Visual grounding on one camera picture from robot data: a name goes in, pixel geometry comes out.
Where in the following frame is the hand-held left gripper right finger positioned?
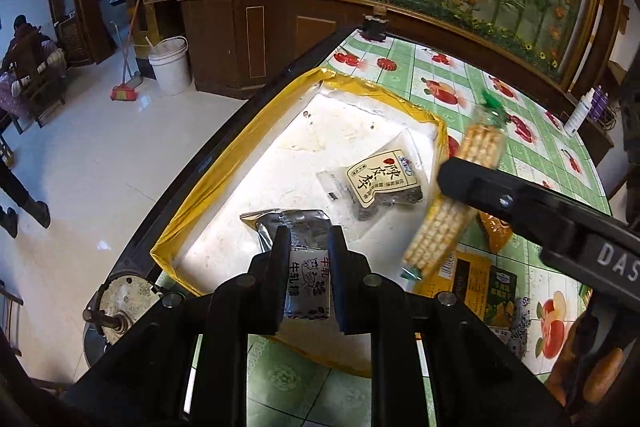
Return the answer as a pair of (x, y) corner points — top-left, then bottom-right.
(327, 224), (571, 427)

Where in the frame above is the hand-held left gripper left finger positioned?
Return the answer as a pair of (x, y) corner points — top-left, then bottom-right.
(30, 226), (292, 427)

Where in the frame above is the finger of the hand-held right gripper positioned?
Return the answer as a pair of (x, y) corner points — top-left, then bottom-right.
(436, 156), (538, 238)

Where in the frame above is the silver white-label candy packet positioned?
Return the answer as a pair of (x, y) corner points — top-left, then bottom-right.
(239, 208), (337, 320)

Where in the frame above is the clear cracker packet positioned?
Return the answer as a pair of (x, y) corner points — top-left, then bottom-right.
(400, 89), (506, 283)

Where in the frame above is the white box with yellow tape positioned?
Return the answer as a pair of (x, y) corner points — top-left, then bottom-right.
(150, 69), (451, 378)

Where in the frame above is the person's right hand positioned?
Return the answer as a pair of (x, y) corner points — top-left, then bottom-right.
(545, 307), (628, 408)

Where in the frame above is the small orange snack packet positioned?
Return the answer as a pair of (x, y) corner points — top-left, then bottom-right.
(475, 209), (516, 255)

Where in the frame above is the yellow-orange snack packet black label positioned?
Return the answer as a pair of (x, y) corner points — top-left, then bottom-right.
(415, 249), (496, 323)

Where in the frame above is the dark snack packet beige label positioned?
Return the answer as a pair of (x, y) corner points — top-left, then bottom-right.
(316, 148), (426, 223)

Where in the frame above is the dark green snack packet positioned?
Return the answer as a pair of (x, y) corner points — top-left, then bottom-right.
(482, 267), (519, 329)

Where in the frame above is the white spray bottle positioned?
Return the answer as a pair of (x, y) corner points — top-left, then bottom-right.
(564, 84), (596, 138)

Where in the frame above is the purple bottle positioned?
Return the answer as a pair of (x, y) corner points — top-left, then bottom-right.
(590, 87), (611, 122)

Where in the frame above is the green fruit-print tablecloth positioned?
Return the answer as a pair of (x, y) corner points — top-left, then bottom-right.
(247, 27), (613, 427)

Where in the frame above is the round metal fixture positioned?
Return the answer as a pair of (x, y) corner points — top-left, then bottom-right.
(82, 271), (168, 368)

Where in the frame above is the small dark bottle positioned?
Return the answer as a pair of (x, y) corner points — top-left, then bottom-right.
(362, 13), (388, 42)

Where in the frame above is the white plastic bucket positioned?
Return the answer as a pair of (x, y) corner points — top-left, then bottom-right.
(147, 37), (192, 96)

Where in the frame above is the red broom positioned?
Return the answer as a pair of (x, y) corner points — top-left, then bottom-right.
(110, 0), (143, 102)

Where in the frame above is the wooden display cabinet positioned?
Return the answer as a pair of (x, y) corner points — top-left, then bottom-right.
(120, 0), (626, 102)

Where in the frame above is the wooden chair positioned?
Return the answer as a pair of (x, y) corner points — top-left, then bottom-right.
(10, 32), (68, 128)

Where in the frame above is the wicker basket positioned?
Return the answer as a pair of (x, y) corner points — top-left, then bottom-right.
(55, 17), (91, 65)

